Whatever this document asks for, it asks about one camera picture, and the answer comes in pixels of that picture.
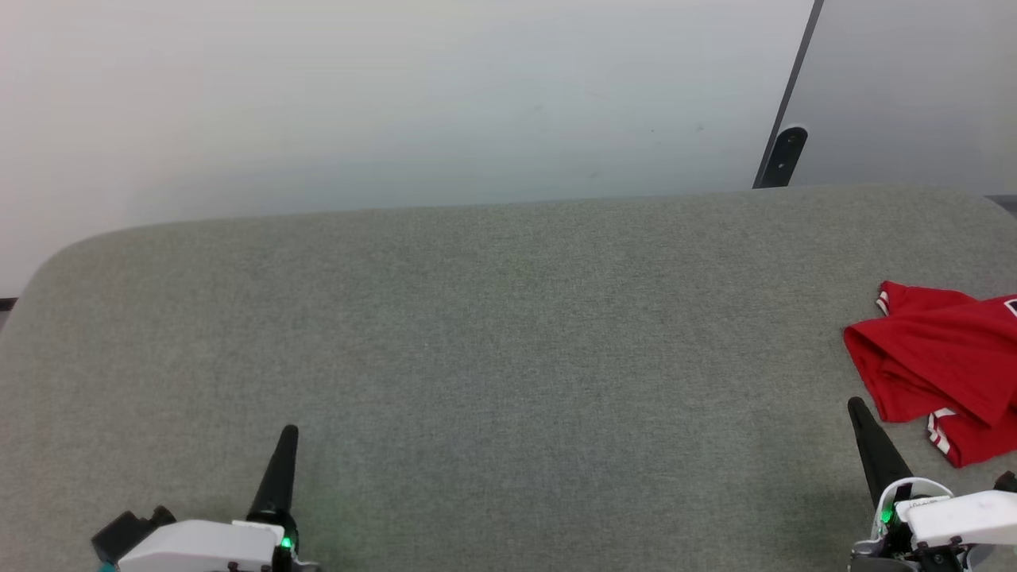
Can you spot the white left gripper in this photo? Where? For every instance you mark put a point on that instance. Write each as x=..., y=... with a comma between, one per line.
x=199, y=544

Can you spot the red and white shirt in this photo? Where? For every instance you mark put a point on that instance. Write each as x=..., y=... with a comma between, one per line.
x=937, y=349

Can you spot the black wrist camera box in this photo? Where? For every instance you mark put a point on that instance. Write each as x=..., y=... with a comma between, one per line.
x=1006, y=481
x=123, y=532

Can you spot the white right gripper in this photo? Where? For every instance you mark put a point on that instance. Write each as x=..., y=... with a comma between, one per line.
x=961, y=512

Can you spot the black door hinge bracket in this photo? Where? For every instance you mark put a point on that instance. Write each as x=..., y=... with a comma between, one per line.
x=783, y=159

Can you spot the grey door panel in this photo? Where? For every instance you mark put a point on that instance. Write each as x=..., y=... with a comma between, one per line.
x=914, y=87

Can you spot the dark door edge strip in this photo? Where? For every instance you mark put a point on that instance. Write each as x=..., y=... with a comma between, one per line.
x=799, y=63

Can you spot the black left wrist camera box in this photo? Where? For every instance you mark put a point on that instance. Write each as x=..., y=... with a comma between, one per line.
x=123, y=532

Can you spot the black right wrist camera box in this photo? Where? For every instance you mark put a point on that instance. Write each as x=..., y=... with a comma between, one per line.
x=1006, y=481

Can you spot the grey fabric sofa seat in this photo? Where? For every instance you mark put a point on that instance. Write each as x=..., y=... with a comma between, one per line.
x=477, y=357

